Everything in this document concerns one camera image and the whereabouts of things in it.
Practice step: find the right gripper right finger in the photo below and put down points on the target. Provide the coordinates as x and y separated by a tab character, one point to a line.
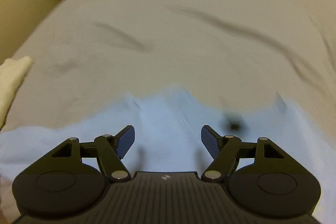
224	151

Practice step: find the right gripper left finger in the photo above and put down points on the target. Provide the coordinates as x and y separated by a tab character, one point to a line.
111	150

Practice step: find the light blue sweatshirt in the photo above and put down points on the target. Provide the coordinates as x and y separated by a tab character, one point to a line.
167	135

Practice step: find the grey duvet cover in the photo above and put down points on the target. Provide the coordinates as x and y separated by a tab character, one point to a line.
235	54

